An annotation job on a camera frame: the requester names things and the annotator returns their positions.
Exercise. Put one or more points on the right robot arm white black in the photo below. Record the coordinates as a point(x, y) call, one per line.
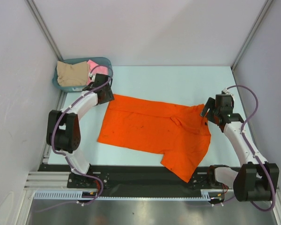
point(256, 179)

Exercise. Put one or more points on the beige t-shirt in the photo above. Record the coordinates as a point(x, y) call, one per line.
point(72, 74)

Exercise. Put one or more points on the pink t-shirt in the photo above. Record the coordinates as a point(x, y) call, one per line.
point(96, 69)

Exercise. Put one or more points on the orange t-shirt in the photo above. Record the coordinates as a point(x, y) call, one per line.
point(178, 132)

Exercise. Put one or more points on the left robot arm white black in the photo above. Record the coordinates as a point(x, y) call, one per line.
point(63, 128)

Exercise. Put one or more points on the white slotted cable duct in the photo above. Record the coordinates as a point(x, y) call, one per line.
point(204, 195)

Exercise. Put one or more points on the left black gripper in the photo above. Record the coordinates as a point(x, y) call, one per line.
point(109, 96)

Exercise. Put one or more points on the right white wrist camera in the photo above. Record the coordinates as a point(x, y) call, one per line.
point(226, 92)

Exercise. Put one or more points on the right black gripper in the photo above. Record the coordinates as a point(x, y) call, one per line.
point(209, 104)

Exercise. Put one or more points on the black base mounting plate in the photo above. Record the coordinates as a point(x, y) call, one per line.
point(151, 181)

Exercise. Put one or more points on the aluminium frame rail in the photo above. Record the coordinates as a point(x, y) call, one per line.
point(46, 181)

